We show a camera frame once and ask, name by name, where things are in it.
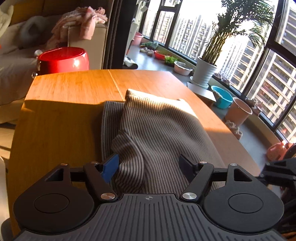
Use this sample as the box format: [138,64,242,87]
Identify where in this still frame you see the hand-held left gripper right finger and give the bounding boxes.
[179,154,253,204]

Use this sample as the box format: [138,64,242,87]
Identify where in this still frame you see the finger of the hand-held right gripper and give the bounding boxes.
[257,159,296,186]

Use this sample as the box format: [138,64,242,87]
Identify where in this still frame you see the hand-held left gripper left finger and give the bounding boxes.
[44,154,118,202]

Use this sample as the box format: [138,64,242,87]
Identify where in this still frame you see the striped knit sweater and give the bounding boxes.
[100,89,228,195]

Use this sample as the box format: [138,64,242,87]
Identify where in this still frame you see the pink fluffy slippers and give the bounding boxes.
[225,120,243,139]

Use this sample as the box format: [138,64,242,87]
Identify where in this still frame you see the pink plastic bucket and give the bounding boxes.
[225,97,253,127]

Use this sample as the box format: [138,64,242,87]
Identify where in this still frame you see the white low stand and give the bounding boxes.
[187,82,216,107]

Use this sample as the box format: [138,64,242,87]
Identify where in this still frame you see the blue plastic basin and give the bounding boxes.
[211,86,233,109]

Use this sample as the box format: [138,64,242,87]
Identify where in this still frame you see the small sill plant pots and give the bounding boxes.
[214,72,230,85]

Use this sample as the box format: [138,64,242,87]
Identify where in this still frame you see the palm plant in white pot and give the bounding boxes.
[192,0,281,90]

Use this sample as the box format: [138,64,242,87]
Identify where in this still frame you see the white plastic basin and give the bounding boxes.
[174,61,193,76]

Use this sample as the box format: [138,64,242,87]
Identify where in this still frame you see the black white shoe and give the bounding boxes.
[124,57,139,69]

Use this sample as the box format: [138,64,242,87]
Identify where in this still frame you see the red plastic basin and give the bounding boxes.
[154,50,170,61]

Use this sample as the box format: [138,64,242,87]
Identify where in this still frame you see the red round stool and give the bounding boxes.
[37,47,90,76]

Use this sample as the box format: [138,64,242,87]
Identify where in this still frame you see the green cloth bundle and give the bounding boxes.
[141,41,159,50]

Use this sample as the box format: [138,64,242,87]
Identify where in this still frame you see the pink plastic basin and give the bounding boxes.
[132,32,144,45]

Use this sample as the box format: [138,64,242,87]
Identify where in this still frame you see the white standing appliance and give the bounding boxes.
[126,19,139,57]

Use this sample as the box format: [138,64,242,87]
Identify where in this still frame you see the beige sofa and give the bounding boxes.
[0,0,109,124]

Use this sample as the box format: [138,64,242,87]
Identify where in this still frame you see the dark curtain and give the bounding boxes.
[103,0,139,70]

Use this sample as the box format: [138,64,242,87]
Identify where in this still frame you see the pink blanket pile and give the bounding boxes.
[51,6,108,48]

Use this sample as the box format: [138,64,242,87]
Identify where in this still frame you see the grey neck pillow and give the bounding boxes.
[18,16,56,49]

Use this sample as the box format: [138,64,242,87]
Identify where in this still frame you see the mustard sofa cushion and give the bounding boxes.
[10,0,45,25]

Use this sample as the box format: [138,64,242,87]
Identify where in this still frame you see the white goose plush toy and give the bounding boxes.
[0,3,15,39]

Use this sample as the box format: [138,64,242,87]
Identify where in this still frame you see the black window frame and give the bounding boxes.
[139,0,296,144]

